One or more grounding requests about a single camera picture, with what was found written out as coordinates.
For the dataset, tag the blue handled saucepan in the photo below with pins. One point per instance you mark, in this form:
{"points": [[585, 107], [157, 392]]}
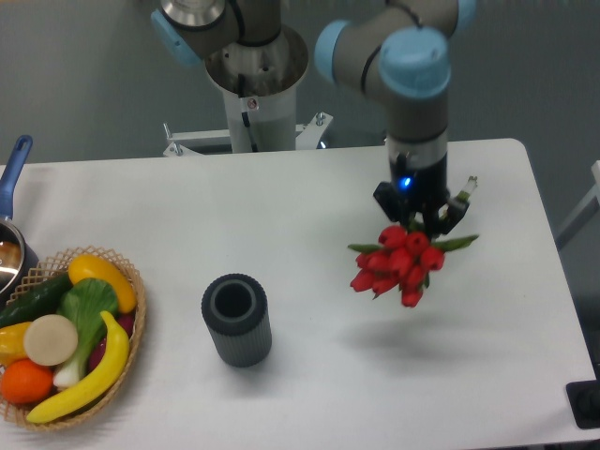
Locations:
{"points": [[17, 258]]}

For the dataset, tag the green bok choy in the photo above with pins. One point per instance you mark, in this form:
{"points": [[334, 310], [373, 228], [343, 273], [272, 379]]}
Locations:
{"points": [[82, 306]]}

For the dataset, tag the green cucumber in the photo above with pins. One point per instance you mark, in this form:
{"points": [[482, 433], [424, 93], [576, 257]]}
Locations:
{"points": [[42, 299]]}

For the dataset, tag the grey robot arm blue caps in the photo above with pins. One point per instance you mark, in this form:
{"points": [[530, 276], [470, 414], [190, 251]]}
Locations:
{"points": [[398, 58]]}

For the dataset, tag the yellow banana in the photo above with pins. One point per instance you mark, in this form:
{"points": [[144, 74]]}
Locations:
{"points": [[93, 385]]}

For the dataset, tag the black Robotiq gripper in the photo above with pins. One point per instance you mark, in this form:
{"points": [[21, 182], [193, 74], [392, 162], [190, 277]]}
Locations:
{"points": [[423, 191]]}

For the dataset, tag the yellow bell pepper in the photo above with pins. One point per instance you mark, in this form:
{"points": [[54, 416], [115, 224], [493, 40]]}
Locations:
{"points": [[11, 343]]}

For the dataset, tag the woven wicker basket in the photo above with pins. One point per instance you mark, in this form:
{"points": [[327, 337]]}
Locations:
{"points": [[55, 266]]}

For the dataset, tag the dark grey ribbed vase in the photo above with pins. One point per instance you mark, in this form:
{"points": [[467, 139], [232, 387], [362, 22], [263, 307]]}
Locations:
{"points": [[235, 310]]}

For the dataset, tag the dark red vegetable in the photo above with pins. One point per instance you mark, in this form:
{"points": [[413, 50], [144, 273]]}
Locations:
{"points": [[126, 321]]}

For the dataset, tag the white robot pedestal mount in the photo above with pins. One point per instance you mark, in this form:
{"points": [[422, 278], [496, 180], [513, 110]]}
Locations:
{"points": [[255, 124]]}

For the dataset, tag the white furniture frame right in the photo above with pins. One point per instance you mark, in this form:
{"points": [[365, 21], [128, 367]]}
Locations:
{"points": [[581, 214]]}

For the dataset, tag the beige round disc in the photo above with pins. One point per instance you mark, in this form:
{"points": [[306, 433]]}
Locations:
{"points": [[50, 340]]}

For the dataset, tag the red tulip bouquet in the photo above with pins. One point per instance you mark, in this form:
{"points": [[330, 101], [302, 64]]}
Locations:
{"points": [[402, 260]]}

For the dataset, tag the orange fruit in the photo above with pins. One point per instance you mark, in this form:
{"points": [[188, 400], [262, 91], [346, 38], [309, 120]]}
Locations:
{"points": [[26, 382]]}

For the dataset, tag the black device at edge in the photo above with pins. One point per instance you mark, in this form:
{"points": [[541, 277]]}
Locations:
{"points": [[584, 402]]}

